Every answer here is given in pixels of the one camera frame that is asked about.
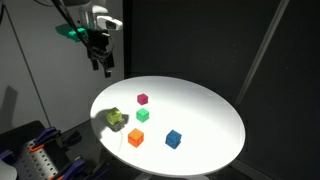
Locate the grey block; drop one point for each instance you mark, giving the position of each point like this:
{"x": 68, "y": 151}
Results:
{"x": 119, "y": 127}

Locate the orange block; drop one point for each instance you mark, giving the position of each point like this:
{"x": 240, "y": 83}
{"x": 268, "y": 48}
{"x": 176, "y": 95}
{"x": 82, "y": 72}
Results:
{"x": 135, "y": 138}

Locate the black equipment cart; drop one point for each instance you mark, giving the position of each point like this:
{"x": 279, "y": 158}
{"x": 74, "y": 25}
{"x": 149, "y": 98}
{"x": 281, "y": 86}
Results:
{"x": 20, "y": 133}

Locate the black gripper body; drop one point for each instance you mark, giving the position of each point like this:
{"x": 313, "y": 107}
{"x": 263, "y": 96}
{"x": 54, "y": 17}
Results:
{"x": 100, "y": 45}

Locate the purple orange clamp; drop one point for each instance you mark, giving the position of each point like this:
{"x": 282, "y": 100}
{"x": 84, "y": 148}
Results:
{"x": 43, "y": 136}

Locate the blue block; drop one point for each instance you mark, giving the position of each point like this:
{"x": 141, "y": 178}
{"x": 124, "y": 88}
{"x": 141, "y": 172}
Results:
{"x": 173, "y": 139}

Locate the grey metal wall strip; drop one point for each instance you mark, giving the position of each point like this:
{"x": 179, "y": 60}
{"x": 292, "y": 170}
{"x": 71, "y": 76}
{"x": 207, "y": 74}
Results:
{"x": 261, "y": 50}

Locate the large purple clamp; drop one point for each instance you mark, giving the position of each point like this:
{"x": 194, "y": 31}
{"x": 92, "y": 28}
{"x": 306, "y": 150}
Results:
{"x": 71, "y": 168}

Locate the magenta block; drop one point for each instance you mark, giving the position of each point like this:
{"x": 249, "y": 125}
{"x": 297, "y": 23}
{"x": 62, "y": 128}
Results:
{"x": 142, "y": 99}

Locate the teal camera mount bracket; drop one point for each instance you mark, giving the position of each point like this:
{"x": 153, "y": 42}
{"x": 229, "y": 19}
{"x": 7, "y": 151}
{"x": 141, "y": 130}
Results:
{"x": 68, "y": 31}

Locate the perforated metal board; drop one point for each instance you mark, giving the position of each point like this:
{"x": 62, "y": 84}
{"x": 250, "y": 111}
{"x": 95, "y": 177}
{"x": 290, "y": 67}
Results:
{"x": 35, "y": 165}

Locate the black clamp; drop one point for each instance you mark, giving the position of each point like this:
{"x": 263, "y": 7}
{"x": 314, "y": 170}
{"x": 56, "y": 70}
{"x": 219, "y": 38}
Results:
{"x": 71, "y": 138}

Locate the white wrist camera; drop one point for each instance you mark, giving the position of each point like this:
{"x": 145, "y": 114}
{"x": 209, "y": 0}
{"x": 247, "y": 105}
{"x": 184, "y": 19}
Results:
{"x": 110, "y": 23}

